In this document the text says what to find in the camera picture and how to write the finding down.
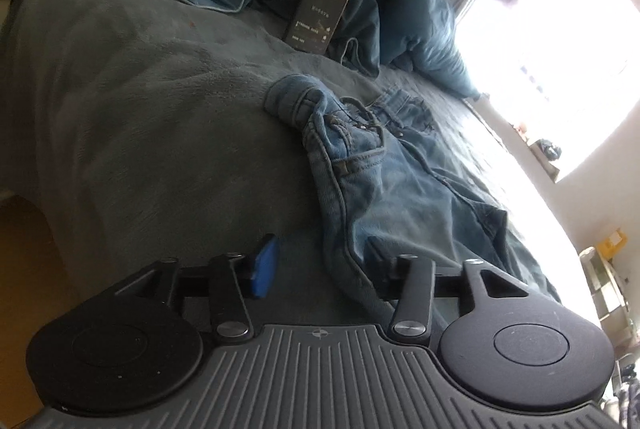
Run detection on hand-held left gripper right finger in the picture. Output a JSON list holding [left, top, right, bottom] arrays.
[[367, 236, 532, 345]]

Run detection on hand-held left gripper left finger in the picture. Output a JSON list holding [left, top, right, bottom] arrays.
[[114, 234, 279, 344]]

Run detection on blue denim jeans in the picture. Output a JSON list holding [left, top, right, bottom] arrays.
[[262, 74, 563, 312]]

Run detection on small wooden desk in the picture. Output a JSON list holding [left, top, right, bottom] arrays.
[[580, 246, 640, 340]]

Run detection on dark crumpled cloth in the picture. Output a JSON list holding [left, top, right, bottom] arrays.
[[535, 139, 563, 162]]

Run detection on yellow box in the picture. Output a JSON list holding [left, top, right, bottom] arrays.
[[599, 230, 629, 261]]

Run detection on grey fleece bed sheet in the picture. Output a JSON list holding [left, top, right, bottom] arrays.
[[0, 0, 601, 325]]

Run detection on black smartphone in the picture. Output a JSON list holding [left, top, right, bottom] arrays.
[[282, 0, 359, 56]]

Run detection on bright window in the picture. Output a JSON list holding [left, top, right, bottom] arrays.
[[455, 0, 640, 180]]

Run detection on blue duvet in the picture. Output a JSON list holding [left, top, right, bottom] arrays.
[[250, 0, 483, 98]]

